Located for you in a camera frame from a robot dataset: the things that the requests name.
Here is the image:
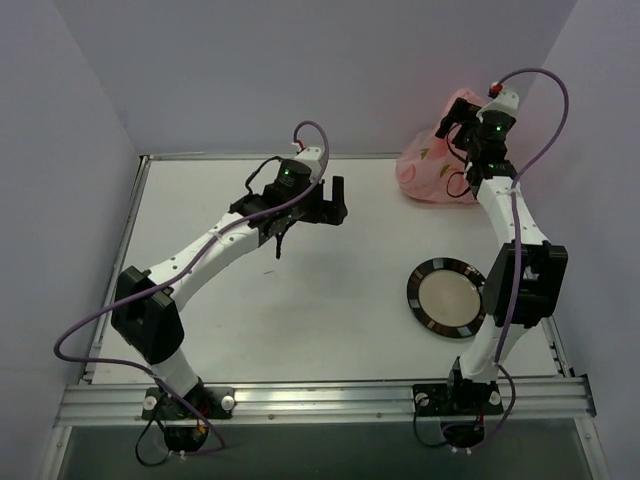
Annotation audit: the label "pink plastic bag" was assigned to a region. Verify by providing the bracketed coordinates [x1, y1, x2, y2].
[395, 88, 485, 205]

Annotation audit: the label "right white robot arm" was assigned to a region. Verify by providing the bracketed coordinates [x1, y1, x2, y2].
[435, 94, 568, 413]

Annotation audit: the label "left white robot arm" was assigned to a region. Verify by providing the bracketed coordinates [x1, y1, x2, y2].
[111, 158, 348, 419]

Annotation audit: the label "black rimmed ceramic plate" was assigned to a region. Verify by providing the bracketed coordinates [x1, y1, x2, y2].
[406, 257, 486, 339]

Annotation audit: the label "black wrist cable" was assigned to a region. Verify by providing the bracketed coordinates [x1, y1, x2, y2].
[444, 139, 476, 199]

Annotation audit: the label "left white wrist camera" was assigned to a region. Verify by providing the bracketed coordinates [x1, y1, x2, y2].
[294, 146, 323, 177]

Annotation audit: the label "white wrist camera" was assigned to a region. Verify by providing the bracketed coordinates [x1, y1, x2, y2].
[294, 146, 323, 177]
[485, 82, 520, 117]

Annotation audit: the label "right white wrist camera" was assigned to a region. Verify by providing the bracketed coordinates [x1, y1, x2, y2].
[485, 82, 520, 117]

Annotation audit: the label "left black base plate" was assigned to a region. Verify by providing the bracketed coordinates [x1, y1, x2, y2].
[139, 384, 236, 421]

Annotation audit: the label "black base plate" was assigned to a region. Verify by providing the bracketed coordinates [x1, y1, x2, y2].
[139, 384, 236, 421]
[412, 382, 504, 417]

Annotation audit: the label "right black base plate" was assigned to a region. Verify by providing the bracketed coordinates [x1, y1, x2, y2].
[412, 382, 504, 417]

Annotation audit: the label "aluminium front rail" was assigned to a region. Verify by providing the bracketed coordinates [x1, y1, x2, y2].
[54, 377, 596, 427]

